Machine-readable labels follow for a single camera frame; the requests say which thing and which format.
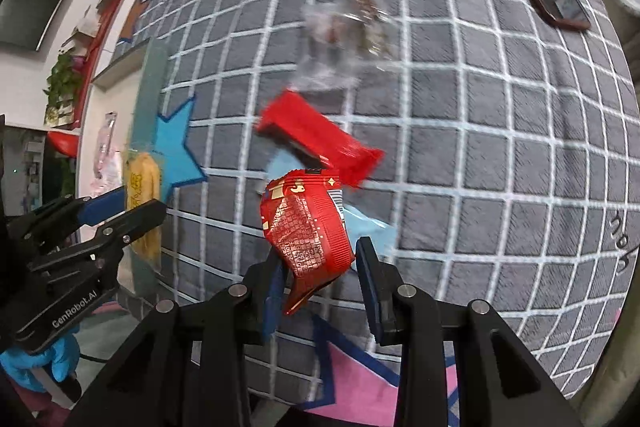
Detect green potted plant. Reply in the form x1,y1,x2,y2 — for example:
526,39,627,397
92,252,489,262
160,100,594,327
44,52,83,128

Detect pink white snack packet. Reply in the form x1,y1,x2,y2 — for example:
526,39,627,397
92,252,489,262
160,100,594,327
92,111,121,195

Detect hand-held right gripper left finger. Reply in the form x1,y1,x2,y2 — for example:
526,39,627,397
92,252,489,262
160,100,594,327
65,249,291,427

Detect person's left hand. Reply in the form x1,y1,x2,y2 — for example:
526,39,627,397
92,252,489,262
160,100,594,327
0,322,81,393

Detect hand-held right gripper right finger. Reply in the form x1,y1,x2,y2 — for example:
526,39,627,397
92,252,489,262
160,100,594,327
354,237,583,427

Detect light blue snack packet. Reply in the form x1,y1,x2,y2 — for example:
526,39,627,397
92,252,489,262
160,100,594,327
265,152,399,258

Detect red bar snack packet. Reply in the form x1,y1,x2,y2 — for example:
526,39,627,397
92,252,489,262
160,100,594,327
255,89,386,188

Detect red crinkled snack packet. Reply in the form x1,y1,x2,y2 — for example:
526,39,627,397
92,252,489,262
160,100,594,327
260,172,357,317

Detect clear packet with brown snack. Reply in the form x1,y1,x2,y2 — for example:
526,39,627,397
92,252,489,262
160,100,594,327
290,0,396,92

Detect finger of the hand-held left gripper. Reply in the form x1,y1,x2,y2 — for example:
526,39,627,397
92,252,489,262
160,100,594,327
7,187,127,253
12,199,168,353

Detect grey checkered blanket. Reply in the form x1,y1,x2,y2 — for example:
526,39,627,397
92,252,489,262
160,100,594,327
107,0,640,408

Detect red plastic stool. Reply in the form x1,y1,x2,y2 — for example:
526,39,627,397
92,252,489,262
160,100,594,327
47,131,81,158

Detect yellow cake snack packet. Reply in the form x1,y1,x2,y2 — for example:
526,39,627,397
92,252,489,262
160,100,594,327
122,149,163,268

